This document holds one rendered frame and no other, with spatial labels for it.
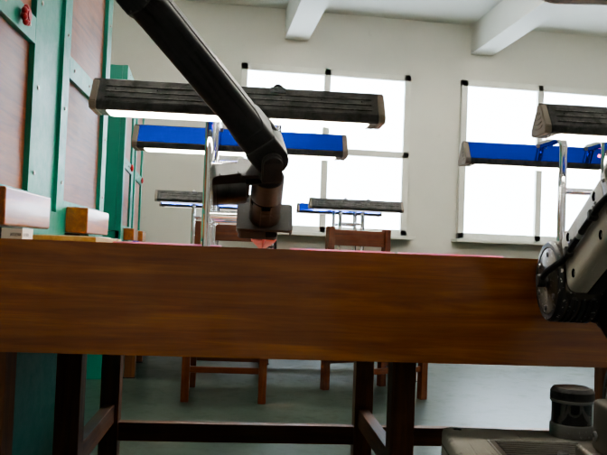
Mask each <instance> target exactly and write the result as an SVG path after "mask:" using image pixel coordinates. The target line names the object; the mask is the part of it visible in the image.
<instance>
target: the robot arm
mask: <svg viewBox="0 0 607 455"><path fill-rule="evenodd" d="M116 2H117V3H118V4H119V5H120V6H121V8H122V9H123V10H124V11H125V12H126V14H127V15H129V16H130V17H131V18H133V19H134V20H135V21H136V22H137V23H138V24H139V25H140V26H141V27H142V28H143V29H144V31H145V32H146V33H147V34H148V35H149V36H150V38H151V39H152V40H153V41H154V43H155V44H156V45H157V46H158V47H159V48H160V50H161V51H162V52H163V53H164V54H165V56H166V57H167V58H168V59H169V60H170V62H171V63H172V64H173V65H174V66H175V68H176V69H177V70H178V71H180V73H181V74H182V75H183V76H184V77H185V79H186V80H187V81H188V82H189V83H190V84H191V86H192V87H193V88H194V89H195V91H196V92H197V93H198V94H199V95H200V96H201V98H202V99H203V100H204V101H205V103H206V104H207V105H208V106H209V107H210V109H211V110H212V111H213V112H214V113H215V115H216V116H217V117H218V118H219V119H220V121H221V122H222V123H223V124H224V125H225V126H226V127H227V128H228V130H229V132H230V133H231V135H232V137H233V138H234V140H235V141H236V142H237V144H238V145H239V146H240V147H241V149H242V150H243V151H244V152H245V154H246V157H247V158H246V159H238V161H237V162H225V163H218V164H213V165H212V166H211V167H210V195H211V202H212V206H217V205H230V204H238V209H237V227H236V231H237V232H238V237H239V238H251V241H252V242H253V243H254V244H255V245H256V246H257V247H258V248H268V247H269V246H271V245H272V244H274V243H275V241H276V233H277V232H279V233H289V236H290V235H292V232H293V207H292V205H289V204H282V199H283V191H284V183H285V175H284V173H283V171H284V170H285V169H286V167H287V165H288V163H289V157H288V154H287V151H286V148H285V143H284V140H283V137H282V135H281V133H280V131H279V130H278V129H277V127H276V126H275V124H274V123H273V122H272V121H271V119H270V118H269V117H266V115H265V114H264V113H263V111H262V110H261V109H260V108H259V107H258V106H257V105H255V104H254V103H253V101H252V100H251V99H250V98H249V96H248V95H247V94H246V92H245V91H244V90H243V88H242V87H241V86H240V85H239V84H238V83H237V82H236V80H235V79H234V78H233V76H232V75H231V74H230V73H229V71H228V70H227V69H226V67H225V66H224V65H223V64H222V62H221V61H220V60H219V58H218V57H217V56H216V54H215V53H214V52H213V51H212V49H211V48H210V46H209V45H208V44H207V43H206V42H205V41H204V40H203V39H202V37H201V36H200V35H199V33H198V32H197V31H196V29H195V28H194V27H193V26H192V24H191V23H190V22H189V20H188V19H187V18H186V16H185V15H184V14H183V13H182V11H181V10H180V9H179V7H178V6H177V5H176V4H175V2H174V1H173V0H116ZM249 186H251V192H250V202H247V198H249Z"/></svg>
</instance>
